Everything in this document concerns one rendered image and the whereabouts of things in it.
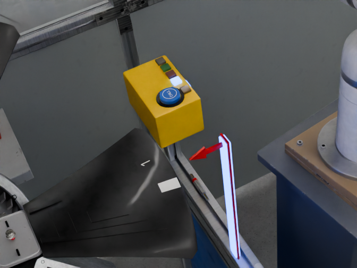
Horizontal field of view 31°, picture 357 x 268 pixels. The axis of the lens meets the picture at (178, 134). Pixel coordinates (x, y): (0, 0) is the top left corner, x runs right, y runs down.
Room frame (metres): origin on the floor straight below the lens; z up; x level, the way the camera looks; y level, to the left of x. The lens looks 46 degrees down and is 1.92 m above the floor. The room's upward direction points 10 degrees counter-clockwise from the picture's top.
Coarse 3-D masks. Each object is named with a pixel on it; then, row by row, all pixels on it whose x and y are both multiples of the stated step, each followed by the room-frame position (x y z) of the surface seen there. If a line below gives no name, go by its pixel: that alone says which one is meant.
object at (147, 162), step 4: (148, 156) 0.67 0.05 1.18; (140, 160) 0.66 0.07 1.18; (144, 160) 0.66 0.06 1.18; (148, 160) 0.66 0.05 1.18; (152, 160) 0.66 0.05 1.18; (140, 164) 0.66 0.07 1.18; (144, 164) 0.66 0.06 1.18; (148, 164) 0.66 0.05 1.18; (152, 164) 0.66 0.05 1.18; (140, 168) 0.65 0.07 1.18; (144, 168) 0.65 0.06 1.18; (148, 168) 0.65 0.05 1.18
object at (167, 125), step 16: (144, 64) 1.02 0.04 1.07; (128, 80) 0.98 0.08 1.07; (144, 80) 0.97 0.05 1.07; (160, 80) 0.96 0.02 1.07; (144, 96) 0.93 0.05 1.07; (192, 96) 0.90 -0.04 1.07; (144, 112) 0.91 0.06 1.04; (160, 112) 0.87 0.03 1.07; (176, 112) 0.88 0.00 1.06; (192, 112) 0.89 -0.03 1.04; (160, 128) 0.86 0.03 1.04; (176, 128) 0.87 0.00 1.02; (192, 128) 0.89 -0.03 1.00; (160, 144) 0.86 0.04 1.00
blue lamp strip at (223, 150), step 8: (224, 144) 0.66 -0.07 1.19; (224, 152) 0.66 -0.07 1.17; (224, 160) 0.67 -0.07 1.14; (224, 168) 0.67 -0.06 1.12; (224, 176) 0.67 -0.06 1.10; (224, 184) 0.68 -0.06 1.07; (232, 208) 0.66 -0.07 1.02; (232, 216) 0.66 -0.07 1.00; (232, 224) 0.66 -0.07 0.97; (232, 232) 0.66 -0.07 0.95; (232, 240) 0.67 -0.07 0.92; (232, 248) 0.67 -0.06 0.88
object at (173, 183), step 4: (168, 180) 0.63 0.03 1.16; (172, 180) 0.63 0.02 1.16; (176, 180) 0.63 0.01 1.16; (160, 184) 0.62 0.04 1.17; (164, 184) 0.62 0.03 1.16; (168, 184) 0.62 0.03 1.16; (172, 184) 0.62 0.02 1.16; (176, 184) 0.62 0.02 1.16; (160, 188) 0.62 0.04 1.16; (164, 188) 0.62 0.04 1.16; (168, 188) 0.62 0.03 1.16; (172, 188) 0.62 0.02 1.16
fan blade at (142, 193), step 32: (96, 160) 0.68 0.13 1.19; (128, 160) 0.67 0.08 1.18; (160, 160) 0.66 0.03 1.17; (64, 192) 0.62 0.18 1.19; (96, 192) 0.62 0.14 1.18; (128, 192) 0.61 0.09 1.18; (160, 192) 0.61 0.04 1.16; (32, 224) 0.57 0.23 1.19; (64, 224) 0.56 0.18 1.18; (96, 224) 0.56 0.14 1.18; (128, 224) 0.56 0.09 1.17; (160, 224) 0.56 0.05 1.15; (192, 224) 0.56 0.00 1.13; (64, 256) 0.51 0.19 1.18; (96, 256) 0.51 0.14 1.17; (128, 256) 0.51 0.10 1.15; (160, 256) 0.51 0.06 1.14; (192, 256) 0.52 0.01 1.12
